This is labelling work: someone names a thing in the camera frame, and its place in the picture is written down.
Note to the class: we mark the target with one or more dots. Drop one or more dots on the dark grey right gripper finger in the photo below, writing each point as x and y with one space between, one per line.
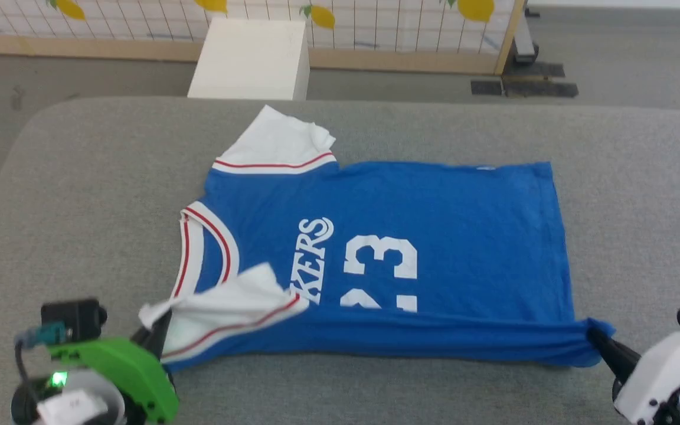
617 357

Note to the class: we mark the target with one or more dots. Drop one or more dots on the lemon print partition screen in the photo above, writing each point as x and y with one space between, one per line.
139 41

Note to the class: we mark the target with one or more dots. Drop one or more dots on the large black floor tape patch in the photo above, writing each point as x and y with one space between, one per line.
538 82

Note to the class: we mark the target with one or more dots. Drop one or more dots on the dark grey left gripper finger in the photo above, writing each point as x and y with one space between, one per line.
154 339

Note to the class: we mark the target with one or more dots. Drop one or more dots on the white box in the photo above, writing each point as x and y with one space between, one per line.
251 59

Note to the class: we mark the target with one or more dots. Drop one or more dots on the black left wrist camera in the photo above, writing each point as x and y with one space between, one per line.
74 319

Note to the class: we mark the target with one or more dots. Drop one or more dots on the small black floor tape patch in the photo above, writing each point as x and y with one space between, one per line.
486 87

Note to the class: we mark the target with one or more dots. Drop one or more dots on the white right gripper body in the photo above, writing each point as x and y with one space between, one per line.
659 372

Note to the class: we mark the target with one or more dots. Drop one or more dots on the blue white basketball jersey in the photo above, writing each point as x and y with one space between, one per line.
434 248

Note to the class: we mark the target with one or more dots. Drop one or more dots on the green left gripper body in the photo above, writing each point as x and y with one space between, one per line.
121 372

